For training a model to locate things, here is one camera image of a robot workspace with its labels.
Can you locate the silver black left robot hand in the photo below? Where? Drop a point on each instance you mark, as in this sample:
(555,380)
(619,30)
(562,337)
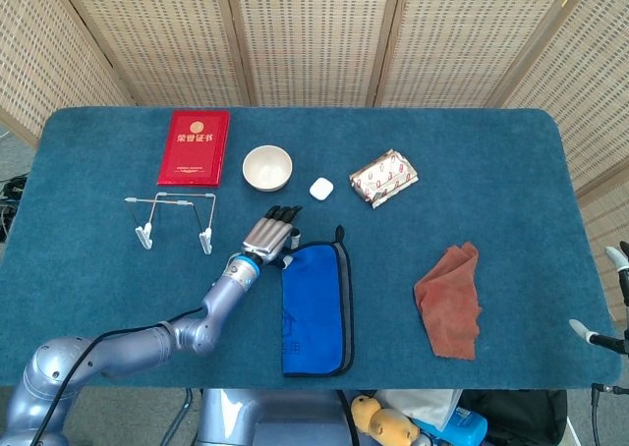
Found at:
(268,237)

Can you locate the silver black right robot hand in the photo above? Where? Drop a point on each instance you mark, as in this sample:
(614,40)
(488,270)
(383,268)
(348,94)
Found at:
(624,340)

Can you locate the cream ceramic bowl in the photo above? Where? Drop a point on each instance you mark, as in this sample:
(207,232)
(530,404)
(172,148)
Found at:
(268,168)

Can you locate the grey and blue cloth mat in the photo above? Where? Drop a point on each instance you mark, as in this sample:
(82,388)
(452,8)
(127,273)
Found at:
(309,308)

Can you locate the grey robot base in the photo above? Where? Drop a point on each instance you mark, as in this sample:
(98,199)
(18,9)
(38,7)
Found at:
(275,416)

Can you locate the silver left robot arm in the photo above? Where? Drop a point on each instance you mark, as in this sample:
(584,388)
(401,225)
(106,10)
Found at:
(132,350)

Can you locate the white earbuds case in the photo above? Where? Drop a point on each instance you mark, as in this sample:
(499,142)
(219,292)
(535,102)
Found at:
(321,189)

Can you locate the red certificate book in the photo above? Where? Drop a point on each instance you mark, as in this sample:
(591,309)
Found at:
(194,149)

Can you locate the black bag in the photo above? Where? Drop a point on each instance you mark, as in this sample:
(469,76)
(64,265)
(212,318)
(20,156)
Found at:
(521,416)

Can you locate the gold red snack package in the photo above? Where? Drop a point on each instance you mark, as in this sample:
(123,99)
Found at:
(383,178)

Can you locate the blue carpet table cover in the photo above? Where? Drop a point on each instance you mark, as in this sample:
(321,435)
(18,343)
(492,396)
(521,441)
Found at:
(516,220)

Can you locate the orange cloth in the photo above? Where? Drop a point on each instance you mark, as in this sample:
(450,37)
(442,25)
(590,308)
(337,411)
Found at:
(449,303)

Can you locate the blue plastic bottle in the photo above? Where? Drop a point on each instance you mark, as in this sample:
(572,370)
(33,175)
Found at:
(459,424)

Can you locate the bamboo folding screen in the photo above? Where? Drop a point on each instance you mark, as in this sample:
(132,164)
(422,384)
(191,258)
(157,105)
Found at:
(314,33)

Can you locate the white plastic bag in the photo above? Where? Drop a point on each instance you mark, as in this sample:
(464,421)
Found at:
(417,404)

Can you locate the yellow plush toy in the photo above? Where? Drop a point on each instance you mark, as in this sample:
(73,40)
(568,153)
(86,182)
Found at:
(383,424)

